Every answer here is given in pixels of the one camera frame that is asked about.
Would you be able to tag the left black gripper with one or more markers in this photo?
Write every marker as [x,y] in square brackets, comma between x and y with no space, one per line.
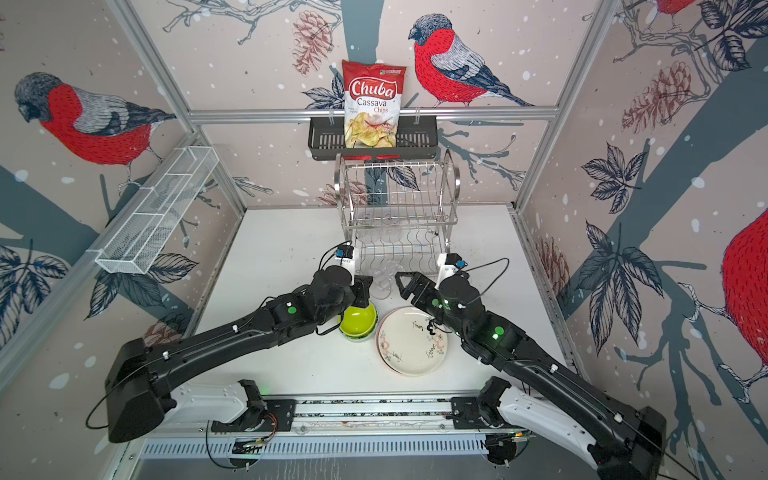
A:
[362,284]

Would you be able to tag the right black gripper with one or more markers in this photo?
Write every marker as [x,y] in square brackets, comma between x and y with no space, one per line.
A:
[427,289]

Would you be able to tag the clear glass tumbler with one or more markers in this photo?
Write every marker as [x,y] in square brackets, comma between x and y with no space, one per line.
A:
[383,286]

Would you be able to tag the lime green bowl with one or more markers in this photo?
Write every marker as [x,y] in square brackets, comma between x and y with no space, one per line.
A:
[359,321]

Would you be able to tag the leaf pattern bowl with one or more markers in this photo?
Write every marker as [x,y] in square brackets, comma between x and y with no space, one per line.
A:
[360,338]

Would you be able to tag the white painted ceramic plate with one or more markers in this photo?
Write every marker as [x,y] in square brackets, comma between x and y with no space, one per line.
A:
[409,344]

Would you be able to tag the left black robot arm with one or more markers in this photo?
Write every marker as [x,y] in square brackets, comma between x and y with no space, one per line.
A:
[139,384]

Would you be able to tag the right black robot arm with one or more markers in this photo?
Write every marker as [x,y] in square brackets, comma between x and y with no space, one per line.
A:
[536,392]

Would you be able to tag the steel two-tier dish rack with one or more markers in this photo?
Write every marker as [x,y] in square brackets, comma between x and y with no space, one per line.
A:
[398,214]

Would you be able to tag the red Chuba chips bag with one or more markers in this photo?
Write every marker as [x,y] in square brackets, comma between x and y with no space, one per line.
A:
[372,104]

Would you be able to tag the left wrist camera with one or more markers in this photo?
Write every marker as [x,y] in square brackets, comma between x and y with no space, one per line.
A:
[346,256]

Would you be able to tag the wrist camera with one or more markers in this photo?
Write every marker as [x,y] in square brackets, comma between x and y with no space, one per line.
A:
[346,256]
[448,265]

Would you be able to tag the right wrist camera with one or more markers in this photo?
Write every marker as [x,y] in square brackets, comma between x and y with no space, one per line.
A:
[448,265]

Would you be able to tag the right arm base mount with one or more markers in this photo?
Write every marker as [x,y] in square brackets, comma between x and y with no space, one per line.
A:
[469,413]

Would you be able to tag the black wall basket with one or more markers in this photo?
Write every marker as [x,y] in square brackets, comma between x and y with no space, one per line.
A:
[413,137]

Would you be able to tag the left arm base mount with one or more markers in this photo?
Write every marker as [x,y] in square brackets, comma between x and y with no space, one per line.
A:
[275,415]

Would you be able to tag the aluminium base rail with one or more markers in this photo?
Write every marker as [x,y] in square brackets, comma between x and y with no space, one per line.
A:
[372,414]

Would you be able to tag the white wire mesh shelf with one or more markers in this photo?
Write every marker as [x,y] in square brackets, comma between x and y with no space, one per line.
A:
[162,204]

